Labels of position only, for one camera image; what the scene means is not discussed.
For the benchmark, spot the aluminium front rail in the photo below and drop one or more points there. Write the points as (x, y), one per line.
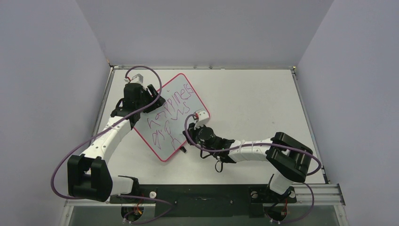
(324, 194)

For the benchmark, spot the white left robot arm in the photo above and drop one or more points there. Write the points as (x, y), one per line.
(88, 173)

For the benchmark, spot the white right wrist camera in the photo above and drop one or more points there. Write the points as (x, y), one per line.
(201, 118)

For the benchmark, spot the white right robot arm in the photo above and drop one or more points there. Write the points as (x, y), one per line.
(288, 156)

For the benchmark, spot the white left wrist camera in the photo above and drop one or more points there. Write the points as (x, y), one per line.
(138, 78)

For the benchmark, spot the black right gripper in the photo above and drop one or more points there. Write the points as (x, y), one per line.
(191, 130)

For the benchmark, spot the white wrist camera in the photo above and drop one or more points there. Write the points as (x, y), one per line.
(201, 118)
(138, 78)

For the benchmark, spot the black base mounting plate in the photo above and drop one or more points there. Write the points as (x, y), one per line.
(210, 200)

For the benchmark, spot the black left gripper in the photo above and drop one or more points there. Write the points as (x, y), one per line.
(157, 103)

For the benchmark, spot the pink framed whiteboard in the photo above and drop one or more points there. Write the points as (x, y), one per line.
(162, 129)

